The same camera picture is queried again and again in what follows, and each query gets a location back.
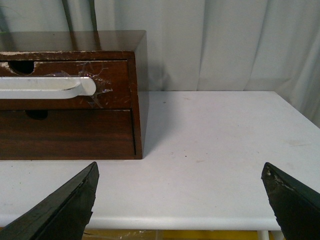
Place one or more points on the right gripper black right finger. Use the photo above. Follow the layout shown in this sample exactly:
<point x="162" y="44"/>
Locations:
<point x="295" y="205"/>

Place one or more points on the white table leg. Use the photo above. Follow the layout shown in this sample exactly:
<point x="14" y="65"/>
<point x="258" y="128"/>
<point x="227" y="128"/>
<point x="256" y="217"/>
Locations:
<point x="263" y="235"/>

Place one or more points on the white curtain backdrop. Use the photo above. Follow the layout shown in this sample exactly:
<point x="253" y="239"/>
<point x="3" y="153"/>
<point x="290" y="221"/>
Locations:
<point x="198" y="45"/>

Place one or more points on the clear adhesive tape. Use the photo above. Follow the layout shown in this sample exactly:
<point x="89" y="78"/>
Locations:
<point x="97" y="71"/>

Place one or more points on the wooden drawer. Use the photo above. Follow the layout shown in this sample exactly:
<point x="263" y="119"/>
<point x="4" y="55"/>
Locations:
<point x="67" y="134"/>
<point x="111" y="79"/>

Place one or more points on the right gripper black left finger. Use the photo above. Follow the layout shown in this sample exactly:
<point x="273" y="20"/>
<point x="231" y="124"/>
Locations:
<point x="63" y="215"/>

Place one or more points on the brown wooden drawer cabinet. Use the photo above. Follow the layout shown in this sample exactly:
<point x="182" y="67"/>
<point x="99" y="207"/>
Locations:
<point x="20" y="50"/>

